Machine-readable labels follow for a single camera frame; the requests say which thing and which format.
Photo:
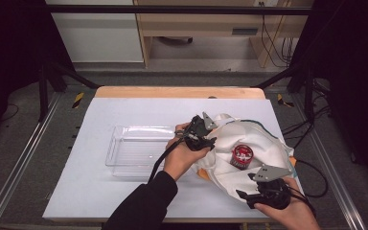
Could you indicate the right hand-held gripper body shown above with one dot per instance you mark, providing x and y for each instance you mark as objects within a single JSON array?
[{"x": 273, "y": 193}]

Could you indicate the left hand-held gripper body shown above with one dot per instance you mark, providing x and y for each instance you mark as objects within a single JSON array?
[{"x": 198, "y": 134}]

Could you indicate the white printed tote bag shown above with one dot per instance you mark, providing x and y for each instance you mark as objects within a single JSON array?
[{"x": 230, "y": 182}]

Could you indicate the red round can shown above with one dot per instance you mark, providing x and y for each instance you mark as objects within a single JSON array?
[{"x": 242, "y": 156}]

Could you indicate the clear plastic container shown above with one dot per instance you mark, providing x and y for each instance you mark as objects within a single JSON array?
[{"x": 134, "y": 153}]

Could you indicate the person's left hand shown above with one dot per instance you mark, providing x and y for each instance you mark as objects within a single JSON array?
[{"x": 180, "y": 156}]

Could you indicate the person's right hand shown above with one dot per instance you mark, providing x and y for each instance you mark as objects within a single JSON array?
[{"x": 295, "y": 214}]

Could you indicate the white table board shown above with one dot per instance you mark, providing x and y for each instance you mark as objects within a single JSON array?
[{"x": 140, "y": 111}]

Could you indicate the yellow black tape marker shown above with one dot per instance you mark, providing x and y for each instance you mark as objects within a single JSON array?
[
  {"x": 78, "y": 99},
  {"x": 281, "y": 99}
]

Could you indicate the black metal stand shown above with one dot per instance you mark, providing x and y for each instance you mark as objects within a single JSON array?
[
  {"x": 49, "y": 80},
  {"x": 308, "y": 89}
]

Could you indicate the wooden desk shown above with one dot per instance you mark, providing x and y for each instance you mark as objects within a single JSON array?
[{"x": 204, "y": 24}]

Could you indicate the white cabinet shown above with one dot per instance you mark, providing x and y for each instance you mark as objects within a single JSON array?
[{"x": 97, "y": 35}]

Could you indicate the black curtain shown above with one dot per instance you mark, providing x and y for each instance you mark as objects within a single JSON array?
[
  {"x": 354, "y": 64},
  {"x": 9, "y": 48}
]

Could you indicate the aluminium rail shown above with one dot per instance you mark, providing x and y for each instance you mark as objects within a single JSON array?
[
  {"x": 19, "y": 159},
  {"x": 335, "y": 179}
]

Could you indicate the black horizontal frame bar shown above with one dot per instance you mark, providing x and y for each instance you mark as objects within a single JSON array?
[{"x": 179, "y": 9}]

